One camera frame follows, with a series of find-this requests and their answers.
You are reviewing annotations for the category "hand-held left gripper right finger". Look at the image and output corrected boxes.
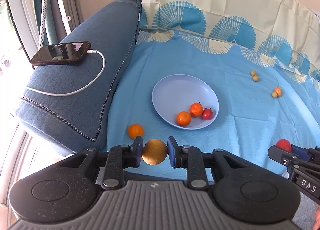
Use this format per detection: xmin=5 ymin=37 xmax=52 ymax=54
xmin=167 ymin=136 xmax=252 ymax=191

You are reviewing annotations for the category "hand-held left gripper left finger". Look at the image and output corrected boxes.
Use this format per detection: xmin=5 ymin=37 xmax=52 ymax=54
xmin=62 ymin=136 xmax=143 ymax=191

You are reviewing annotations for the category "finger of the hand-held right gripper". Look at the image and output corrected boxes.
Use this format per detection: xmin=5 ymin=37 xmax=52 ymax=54
xmin=267 ymin=145 xmax=305 ymax=167
xmin=291 ymin=144 xmax=320 ymax=158

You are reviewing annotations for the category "orange mandarin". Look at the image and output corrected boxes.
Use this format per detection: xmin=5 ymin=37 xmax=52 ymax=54
xmin=176 ymin=111 xmax=192 ymax=126
xmin=189 ymin=102 xmax=204 ymax=118
xmin=128 ymin=124 xmax=145 ymax=140

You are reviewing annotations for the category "light blue plate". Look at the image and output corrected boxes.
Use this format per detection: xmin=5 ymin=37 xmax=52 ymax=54
xmin=152 ymin=74 xmax=220 ymax=130

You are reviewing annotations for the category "blue and cream printed sheet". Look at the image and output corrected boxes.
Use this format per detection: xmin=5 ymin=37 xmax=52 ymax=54
xmin=100 ymin=0 xmax=320 ymax=185

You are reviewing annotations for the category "black smartphone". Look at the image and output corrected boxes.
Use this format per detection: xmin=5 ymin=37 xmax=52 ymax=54
xmin=30 ymin=41 xmax=91 ymax=67

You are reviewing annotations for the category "white charging cable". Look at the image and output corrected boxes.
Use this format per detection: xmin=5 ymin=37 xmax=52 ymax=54
xmin=25 ymin=49 xmax=106 ymax=97

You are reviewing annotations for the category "white window frame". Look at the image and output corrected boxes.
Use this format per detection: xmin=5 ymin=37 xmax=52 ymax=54
xmin=0 ymin=0 xmax=40 ymax=54

